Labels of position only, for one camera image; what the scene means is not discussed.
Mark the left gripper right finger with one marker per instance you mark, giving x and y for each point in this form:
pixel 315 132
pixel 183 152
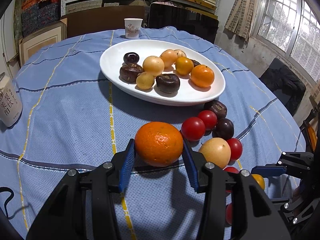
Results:
pixel 254 215

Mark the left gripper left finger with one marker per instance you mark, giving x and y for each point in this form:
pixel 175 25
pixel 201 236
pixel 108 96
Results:
pixel 63 215

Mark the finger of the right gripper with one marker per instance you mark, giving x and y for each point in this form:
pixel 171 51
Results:
pixel 269 171

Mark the red cherry tomato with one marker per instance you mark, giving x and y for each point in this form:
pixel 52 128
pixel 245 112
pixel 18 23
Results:
pixel 193 129
pixel 209 119
pixel 229 213
pixel 231 169
pixel 236 148

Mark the pale orange round fruit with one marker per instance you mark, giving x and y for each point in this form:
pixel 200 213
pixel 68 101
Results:
pixel 217 151

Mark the large orange mandarin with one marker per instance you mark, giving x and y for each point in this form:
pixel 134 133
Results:
pixel 158 144

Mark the large dark water chestnut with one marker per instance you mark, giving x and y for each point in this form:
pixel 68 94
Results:
pixel 195 63

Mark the small glossy orange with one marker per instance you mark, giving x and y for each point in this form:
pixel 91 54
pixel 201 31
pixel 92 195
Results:
pixel 184 65

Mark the striped pepino melon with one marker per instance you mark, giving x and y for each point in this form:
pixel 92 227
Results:
pixel 179 53

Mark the pale orange fruit with stem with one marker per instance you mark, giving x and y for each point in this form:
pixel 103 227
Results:
pixel 169 57

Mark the small yellow round fruit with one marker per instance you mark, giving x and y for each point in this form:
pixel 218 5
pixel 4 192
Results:
pixel 145 81

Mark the pale yellow passion fruit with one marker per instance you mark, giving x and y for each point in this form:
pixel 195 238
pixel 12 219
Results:
pixel 154 65

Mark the dark purple plum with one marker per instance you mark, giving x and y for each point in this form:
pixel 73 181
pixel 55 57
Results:
pixel 224 129
pixel 131 58

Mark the small yellow orange tomato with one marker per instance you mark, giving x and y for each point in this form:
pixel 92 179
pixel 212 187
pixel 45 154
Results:
pixel 260 180

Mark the dark water chestnut back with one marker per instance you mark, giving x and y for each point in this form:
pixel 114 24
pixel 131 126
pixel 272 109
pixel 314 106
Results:
pixel 216 107

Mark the dark sofa with clothes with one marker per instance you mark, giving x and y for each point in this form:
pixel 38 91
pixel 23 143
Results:
pixel 285 84

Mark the blue checked tablecloth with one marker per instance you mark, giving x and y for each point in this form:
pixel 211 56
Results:
pixel 73 117

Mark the white oval plate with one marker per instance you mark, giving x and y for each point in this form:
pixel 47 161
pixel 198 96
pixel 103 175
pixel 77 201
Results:
pixel 188 94

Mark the beige drink can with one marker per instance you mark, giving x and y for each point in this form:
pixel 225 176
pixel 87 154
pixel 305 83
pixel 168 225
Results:
pixel 10 103

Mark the beige patterned curtain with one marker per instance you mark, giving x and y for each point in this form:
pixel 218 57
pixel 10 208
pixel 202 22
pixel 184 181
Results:
pixel 241 18

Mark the framed picture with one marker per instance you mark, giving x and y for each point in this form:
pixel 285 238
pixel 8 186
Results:
pixel 48 35

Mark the black chair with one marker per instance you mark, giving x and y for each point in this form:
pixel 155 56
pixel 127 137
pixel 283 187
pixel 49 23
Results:
pixel 201 25

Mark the white paper cup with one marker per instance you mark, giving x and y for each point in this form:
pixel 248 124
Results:
pixel 132 27

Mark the brown wooden board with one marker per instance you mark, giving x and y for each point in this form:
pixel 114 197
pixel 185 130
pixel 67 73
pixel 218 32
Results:
pixel 101 19

